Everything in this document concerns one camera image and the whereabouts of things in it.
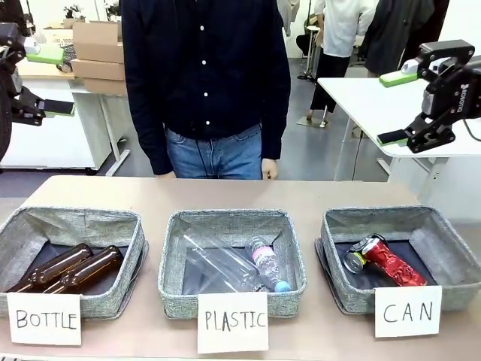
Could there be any person's left hand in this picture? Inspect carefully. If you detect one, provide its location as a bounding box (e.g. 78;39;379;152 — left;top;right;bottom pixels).
261;157;280;181

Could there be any white table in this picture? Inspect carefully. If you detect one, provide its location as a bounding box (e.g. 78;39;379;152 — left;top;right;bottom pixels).
316;77;481;181

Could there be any grey fabric basket can label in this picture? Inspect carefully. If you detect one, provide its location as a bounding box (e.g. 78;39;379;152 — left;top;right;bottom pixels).
314;205;481;315

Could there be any white paper sign CAN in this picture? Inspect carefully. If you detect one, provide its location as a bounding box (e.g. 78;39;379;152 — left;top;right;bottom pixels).
374;285;443;338

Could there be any open cardboard box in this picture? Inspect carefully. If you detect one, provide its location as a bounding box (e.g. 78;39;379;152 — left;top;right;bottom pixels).
71;20;125;64

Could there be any flat closed cardboard box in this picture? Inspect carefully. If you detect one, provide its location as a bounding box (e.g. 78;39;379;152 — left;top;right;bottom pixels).
83;77;129;96
70;58;127;81

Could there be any grey fabric basket plastic label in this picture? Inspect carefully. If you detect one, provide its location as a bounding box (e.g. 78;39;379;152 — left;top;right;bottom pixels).
158;208;307;320

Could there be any silver patterned drink can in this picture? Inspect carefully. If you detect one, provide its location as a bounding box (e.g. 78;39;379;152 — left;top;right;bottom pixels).
344;233;386;272

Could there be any grey fabric basket bottle label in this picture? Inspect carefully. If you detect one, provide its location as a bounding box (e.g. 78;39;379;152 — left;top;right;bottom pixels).
0;205;150;319

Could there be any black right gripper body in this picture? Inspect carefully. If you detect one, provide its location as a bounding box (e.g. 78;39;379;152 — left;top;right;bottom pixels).
424;56;481;121

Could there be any white paper sign PLASTIC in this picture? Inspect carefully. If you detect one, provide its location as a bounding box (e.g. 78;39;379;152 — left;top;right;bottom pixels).
197;291;270;355

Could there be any white paper sign BOTTLE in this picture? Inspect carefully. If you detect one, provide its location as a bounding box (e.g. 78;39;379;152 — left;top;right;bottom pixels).
6;292;83;346

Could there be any wooden top white desk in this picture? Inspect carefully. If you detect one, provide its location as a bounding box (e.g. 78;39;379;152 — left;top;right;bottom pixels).
0;56;131;176

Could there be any red crushed can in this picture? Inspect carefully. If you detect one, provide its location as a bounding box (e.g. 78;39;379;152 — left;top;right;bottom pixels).
362;238;429;289

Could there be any person's right forearm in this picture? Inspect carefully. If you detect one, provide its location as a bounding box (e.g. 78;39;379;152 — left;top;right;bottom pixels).
131;112;176;177

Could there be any small pink label plastic bottle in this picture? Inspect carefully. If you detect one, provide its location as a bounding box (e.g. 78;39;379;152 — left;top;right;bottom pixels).
250;236;292;293

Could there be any person's left forearm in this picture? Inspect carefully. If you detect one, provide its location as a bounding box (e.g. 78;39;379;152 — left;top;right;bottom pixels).
259;97;290;161

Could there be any white plastic crate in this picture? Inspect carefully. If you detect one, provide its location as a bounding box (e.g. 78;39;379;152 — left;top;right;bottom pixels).
44;26;74;48

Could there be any person in dark shirt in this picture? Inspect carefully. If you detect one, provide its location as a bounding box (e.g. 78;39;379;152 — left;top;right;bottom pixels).
120;0;292;181

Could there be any background person white shirt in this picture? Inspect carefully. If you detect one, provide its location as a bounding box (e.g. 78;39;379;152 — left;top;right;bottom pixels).
310;0;377;121

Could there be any grey metal stand base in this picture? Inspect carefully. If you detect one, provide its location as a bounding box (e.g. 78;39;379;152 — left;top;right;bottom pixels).
296;105;337;129

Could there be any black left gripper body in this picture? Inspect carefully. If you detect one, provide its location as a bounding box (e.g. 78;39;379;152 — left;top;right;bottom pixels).
0;62;20;161

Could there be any background person dark coat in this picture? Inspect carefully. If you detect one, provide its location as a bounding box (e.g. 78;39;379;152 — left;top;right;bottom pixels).
362;0;450;78

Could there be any large clear plastic bottle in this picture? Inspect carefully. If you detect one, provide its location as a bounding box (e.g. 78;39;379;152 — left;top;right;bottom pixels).
183;232;277;293

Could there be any brown glass bottle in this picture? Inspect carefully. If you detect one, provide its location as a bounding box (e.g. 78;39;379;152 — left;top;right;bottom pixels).
6;242;95;293
43;244;125;295

